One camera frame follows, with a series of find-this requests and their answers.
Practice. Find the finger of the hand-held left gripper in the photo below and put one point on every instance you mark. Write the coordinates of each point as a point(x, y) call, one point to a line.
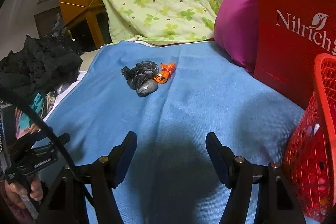
point(47, 140)

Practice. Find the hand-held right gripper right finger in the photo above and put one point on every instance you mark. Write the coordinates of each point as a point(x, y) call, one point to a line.
point(218, 161)

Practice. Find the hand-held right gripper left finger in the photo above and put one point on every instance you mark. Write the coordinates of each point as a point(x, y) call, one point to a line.
point(126, 158)

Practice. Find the black plastic bag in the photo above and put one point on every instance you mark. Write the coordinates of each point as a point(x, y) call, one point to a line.
point(141, 74)

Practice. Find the orange wrapper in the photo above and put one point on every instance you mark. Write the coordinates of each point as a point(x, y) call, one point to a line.
point(164, 75)

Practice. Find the red plastic basket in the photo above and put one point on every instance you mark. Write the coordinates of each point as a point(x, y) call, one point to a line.
point(319, 77)

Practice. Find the person's left forearm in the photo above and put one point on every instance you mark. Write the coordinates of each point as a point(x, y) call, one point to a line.
point(11, 213)

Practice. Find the person's left hand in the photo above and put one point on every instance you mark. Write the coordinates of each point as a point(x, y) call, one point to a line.
point(15, 188)

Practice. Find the colourful clothes pile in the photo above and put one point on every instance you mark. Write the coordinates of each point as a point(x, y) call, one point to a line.
point(36, 106)

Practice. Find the blue blanket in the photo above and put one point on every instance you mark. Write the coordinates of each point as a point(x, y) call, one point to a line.
point(183, 108)

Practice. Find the black cloth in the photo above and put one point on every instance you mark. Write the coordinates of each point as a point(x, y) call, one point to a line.
point(39, 61)

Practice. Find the magenta pillow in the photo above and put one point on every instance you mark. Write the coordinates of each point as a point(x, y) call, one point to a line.
point(236, 29)

